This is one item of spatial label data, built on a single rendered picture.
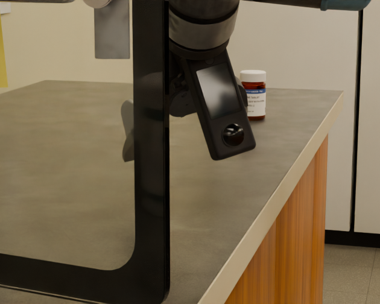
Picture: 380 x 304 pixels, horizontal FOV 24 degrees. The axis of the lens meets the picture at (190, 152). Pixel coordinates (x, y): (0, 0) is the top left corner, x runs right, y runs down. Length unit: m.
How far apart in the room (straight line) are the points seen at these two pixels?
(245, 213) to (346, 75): 2.75
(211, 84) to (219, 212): 0.16
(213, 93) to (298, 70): 2.83
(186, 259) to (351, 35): 2.91
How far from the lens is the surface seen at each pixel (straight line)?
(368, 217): 3.82
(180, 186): 1.10
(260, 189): 1.09
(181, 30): 0.86
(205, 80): 0.90
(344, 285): 3.46
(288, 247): 1.45
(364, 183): 3.78
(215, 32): 0.86
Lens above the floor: 1.22
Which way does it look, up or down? 12 degrees down
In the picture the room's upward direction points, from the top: straight up
